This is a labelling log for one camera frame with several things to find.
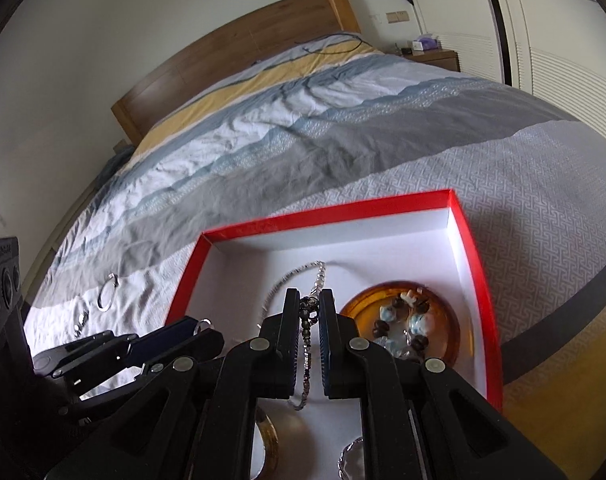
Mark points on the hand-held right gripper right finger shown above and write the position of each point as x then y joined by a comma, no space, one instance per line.
325,350

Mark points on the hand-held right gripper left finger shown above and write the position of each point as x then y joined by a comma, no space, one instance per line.
293,340

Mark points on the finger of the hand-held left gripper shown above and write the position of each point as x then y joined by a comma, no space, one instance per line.
208,345
168,337

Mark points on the amber bangle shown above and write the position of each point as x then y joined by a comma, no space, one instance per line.
363,305

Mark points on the red shallow box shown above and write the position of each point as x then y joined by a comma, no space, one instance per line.
243,270

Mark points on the dark brown bangle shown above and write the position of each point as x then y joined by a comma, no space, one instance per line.
270,432

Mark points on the silver charm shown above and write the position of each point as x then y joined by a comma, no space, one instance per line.
80,324

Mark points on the grey cloth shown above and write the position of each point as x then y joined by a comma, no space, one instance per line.
110,170

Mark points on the wooden headboard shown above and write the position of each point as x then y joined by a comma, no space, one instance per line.
233,45

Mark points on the wooden nightstand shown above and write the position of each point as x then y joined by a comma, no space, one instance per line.
440,57

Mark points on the tissue box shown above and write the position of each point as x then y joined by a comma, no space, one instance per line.
425,44

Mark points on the white wardrobe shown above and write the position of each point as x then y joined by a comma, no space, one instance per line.
558,35

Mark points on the wall switch plate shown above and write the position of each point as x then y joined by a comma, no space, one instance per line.
396,16

